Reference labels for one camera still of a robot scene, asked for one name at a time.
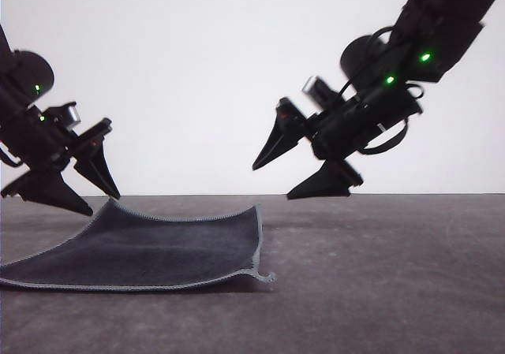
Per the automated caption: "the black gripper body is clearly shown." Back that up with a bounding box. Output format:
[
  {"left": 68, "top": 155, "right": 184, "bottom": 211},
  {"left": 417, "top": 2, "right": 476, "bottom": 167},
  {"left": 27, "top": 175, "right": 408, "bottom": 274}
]
[
  {"left": 278, "top": 88, "right": 423, "bottom": 190},
  {"left": 0, "top": 117, "right": 113, "bottom": 198}
]

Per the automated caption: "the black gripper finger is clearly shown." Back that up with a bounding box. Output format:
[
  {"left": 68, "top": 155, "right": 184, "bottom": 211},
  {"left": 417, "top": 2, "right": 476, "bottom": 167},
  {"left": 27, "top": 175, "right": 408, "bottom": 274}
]
[
  {"left": 10, "top": 167, "right": 95, "bottom": 218},
  {"left": 251, "top": 107, "right": 315, "bottom": 171},
  {"left": 73, "top": 140, "right": 122, "bottom": 201},
  {"left": 286, "top": 158, "right": 353, "bottom": 202}
]

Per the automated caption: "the purple towel with grey hem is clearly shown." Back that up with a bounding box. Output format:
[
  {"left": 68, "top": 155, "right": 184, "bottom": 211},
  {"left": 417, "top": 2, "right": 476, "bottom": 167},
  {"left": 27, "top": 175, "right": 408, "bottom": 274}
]
[{"left": 0, "top": 198, "right": 278, "bottom": 294}]

